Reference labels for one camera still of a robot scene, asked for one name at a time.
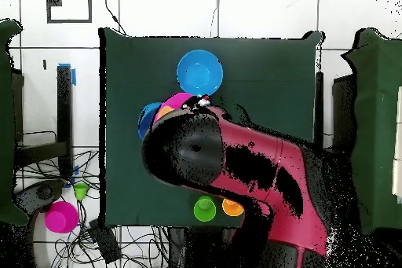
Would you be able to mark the large pink bowl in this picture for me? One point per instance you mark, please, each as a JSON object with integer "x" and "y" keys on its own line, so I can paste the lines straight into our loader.
{"x": 176, "y": 99}

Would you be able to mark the large blue bowl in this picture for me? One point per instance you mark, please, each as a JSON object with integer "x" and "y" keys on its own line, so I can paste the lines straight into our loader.
{"x": 147, "y": 120}
{"x": 199, "y": 73}

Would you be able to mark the yellow ribbed cup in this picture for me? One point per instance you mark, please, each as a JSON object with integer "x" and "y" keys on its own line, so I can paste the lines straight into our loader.
{"x": 165, "y": 111}

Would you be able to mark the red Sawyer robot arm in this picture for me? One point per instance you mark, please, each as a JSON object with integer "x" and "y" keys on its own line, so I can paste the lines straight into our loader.
{"x": 251, "y": 154}

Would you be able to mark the dark green table cloth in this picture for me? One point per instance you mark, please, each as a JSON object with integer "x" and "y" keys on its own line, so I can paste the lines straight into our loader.
{"x": 270, "y": 76}

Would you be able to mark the orange cup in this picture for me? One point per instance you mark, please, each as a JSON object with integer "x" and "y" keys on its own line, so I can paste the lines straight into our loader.
{"x": 231, "y": 208}

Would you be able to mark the blue tape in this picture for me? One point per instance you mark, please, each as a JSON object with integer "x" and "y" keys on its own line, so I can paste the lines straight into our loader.
{"x": 73, "y": 77}

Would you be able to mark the black box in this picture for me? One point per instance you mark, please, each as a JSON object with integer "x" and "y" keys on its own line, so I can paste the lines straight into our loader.
{"x": 344, "y": 114}

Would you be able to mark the small green cup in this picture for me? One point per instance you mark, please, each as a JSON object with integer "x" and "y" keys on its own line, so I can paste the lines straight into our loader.
{"x": 80, "y": 190}

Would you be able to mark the green cloth covered table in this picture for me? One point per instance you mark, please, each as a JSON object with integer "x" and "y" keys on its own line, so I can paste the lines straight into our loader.
{"x": 373, "y": 123}
{"x": 6, "y": 44}

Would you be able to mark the black power adapter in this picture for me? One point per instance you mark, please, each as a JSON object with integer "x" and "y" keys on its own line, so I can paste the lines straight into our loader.
{"x": 105, "y": 244}

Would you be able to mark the pink cup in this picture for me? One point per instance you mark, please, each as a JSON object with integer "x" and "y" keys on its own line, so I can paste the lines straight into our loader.
{"x": 61, "y": 217}

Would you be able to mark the black equipment base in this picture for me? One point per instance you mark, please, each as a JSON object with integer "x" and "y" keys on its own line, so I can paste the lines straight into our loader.
{"x": 40, "y": 192}

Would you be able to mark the black post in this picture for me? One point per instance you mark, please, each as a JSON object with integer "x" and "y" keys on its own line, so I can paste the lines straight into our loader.
{"x": 319, "y": 107}

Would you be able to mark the black stand frame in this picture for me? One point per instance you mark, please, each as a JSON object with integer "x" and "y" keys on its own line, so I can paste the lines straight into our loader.
{"x": 64, "y": 117}

